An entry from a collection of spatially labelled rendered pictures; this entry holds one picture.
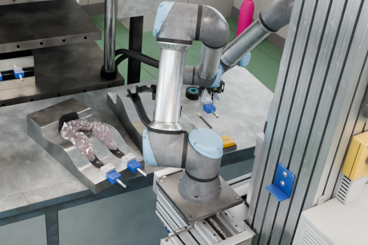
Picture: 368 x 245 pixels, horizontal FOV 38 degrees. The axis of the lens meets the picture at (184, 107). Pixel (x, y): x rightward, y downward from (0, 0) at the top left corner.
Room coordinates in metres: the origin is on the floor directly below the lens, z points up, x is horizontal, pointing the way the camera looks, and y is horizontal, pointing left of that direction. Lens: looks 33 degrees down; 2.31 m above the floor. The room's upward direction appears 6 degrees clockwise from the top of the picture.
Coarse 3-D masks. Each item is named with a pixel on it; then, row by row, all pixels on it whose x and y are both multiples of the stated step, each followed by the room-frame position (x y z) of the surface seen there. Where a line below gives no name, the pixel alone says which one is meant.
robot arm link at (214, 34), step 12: (204, 12) 1.59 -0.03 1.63; (216, 12) 1.61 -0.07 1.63; (204, 24) 1.56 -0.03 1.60; (216, 24) 1.58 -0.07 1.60; (204, 36) 1.56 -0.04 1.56; (216, 36) 1.58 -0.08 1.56; (228, 36) 1.63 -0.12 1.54; (204, 48) 1.66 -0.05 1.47; (216, 48) 1.62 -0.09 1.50; (204, 60) 1.70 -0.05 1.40; (216, 60) 1.70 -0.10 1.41; (204, 72) 1.75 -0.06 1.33; (216, 72) 1.78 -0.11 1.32; (192, 84) 1.81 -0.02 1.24; (204, 84) 1.80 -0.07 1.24; (216, 84) 1.80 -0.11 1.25
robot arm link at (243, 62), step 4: (228, 44) 2.09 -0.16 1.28; (224, 48) 2.07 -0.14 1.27; (248, 52) 2.04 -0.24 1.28; (244, 56) 2.02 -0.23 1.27; (248, 56) 2.04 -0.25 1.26; (240, 60) 2.02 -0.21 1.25; (244, 60) 2.02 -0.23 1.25; (248, 60) 2.05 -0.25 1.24; (236, 64) 2.01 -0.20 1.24; (240, 64) 2.02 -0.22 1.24; (244, 64) 2.03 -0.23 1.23
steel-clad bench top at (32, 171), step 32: (64, 96) 2.28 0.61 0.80; (96, 96) 2.31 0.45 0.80; (224, 96) 2.45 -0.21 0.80; (256, 96) 2.49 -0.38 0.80; (0, 128) 1.96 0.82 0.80; (224, 128) 2.16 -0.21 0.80; (256, 128) 2.19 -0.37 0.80; (0, 160) 1.74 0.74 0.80; (32, 160) 1.76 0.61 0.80; (0, 192) 1.55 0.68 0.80; (32, 192) 1.57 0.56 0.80; (64, 192) 1.59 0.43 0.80
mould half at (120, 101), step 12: (108, 96) 2.24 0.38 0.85; (120, 96) 2.13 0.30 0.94; (144, 96) 2.16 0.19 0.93; (120, 108) 2.11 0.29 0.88; (132, 108) 2.08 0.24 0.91; (144, 108) 2.10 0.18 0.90; (120, 120) 2.10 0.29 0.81; (132, 120) 2.02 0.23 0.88; (180, 120) 2.06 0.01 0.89; (132, 132) 1.99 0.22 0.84
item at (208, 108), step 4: (208, 100) 2.15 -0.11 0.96; (204, 104) 2.12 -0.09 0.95; (208, 104) 2.13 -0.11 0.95; (212, 104) 2.13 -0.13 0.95; (200, 108) 2.14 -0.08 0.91; (204, 108) 2.12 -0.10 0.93; (208, 108) 2.10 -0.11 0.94; (212, 108) 2.10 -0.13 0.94; (208, 112) 2.09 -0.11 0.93; (212, 112) 2.08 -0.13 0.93; (216, 116) 2.05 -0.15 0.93
